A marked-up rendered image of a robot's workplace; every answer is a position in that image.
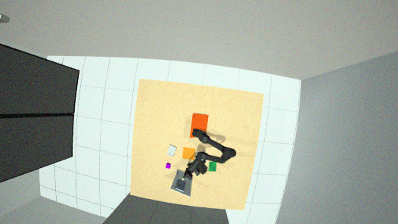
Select green square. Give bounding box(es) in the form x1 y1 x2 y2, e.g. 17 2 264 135
208 162 216 172

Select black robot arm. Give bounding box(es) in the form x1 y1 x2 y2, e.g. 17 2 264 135
192 128 236 176

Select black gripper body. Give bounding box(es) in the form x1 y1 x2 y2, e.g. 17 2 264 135
185 162 197 180

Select yellow square mat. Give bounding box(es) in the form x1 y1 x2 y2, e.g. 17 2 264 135
183 147 195 160

